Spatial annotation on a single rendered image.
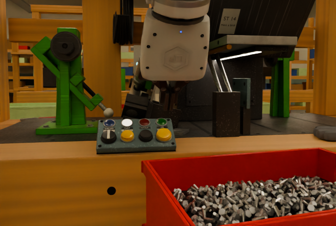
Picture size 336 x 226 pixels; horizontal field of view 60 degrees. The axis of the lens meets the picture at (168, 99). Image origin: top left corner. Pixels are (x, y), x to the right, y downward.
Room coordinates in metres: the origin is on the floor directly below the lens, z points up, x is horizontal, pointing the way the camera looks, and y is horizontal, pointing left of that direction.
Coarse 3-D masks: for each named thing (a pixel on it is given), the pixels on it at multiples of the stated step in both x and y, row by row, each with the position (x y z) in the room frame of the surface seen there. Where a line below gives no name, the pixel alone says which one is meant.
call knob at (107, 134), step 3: (105, 132) 0.54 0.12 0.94; (108, 132) 0.54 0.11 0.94; (111, 132) 0.54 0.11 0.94; (102, 135) 0.53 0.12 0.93; (105, 135) 0.53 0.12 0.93; (108, 135) 0.53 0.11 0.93; (111, 135) 0.54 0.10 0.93; (114, 135) 0.54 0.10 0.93; (102, 138) 0.53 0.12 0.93; (105, 138) 0.53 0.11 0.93; (108, 138) 0.53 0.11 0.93; (111, 138) 0.53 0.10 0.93; (114, 138) 0.54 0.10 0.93; (105, 141) 0.53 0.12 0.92; (108, 141) 0.53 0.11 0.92; (111, 141) 0.53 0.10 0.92
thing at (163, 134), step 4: (164, 128) 0.56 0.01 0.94; (156, 132) 0.56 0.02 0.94; (160, 132) 0.55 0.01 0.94; (164, 132) 0.55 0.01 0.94; (168, 132) 0.55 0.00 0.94; (156, 136) 0.55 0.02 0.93; (160, 136) 0.55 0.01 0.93; (164, 136) 0.55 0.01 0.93; (168, 136) 0.55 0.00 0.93; (164, 140) 0.55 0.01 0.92
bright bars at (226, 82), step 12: (216, 60) 0.80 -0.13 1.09; (216, 84) 0.72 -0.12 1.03; (228, 84) 0.72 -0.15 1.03; (216, 96) 0.68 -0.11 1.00; (228, 96) 0.69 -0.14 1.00; (216, 108) 0.68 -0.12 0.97; (228, 108) 0.69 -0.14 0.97; (216, 120) 0.68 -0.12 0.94; (228, 120) 0.69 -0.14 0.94; (216, 132) 0.68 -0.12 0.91; (228, 132) 0.69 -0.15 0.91
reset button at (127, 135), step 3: (123, 132) 0.54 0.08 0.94; (126, 132) 0.54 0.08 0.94; (129, 132) 0.55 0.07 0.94; (132, 132) 0.55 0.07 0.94; (123, 135) 0.54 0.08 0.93; (126, 135) 0.54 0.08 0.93; (129, 135) 0.54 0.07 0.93; (132, 135) 0.54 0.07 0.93; (123, 138) 0.54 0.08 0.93; (126, 138) 0.54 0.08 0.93; (129, 138) 0.54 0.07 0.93; (132, 138) 0.54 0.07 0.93
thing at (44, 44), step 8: (40, 40) 0.75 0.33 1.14; (48, 40) 0.76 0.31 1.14; (32, 48) 0.75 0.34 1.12; (40, 48) 0.75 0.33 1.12; (48, 48) 0.76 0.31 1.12; (40, 56) 0.75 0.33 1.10; (48, 56) 0.77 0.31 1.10; (48, 64) 0.76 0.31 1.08; (56, 64) 0.77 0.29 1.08; (56, 72) 0.76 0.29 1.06; (72, 72) 0.78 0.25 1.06; (72, 80) 0.77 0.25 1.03; (80, 80) 0.77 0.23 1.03; (72, 88) 0.76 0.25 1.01; (88, 88) 0.79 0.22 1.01; (80, 96) 0.77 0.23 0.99; (96, 96) 0.78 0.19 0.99; (88, 104) 0.77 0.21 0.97; (96, 104) 0.78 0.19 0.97
